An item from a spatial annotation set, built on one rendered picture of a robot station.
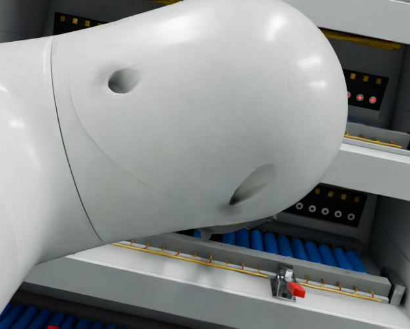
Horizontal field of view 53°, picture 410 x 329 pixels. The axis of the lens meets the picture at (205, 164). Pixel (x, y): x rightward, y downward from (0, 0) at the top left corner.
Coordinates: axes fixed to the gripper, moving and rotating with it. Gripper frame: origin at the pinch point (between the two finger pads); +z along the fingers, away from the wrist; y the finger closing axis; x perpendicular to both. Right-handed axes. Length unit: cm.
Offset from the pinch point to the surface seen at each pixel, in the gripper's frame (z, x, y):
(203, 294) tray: -3.5, 9.6, -1.1
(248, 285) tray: -2.0, 7.6, -6.2
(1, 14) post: -3.4, -21.2, 34.1
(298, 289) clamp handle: -10.0, 7.1, -10.4
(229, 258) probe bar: 0.1, 4.8, -3.5
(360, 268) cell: 3.2, 2.3, -21.3
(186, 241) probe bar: -0.4, 3.9, 2.3
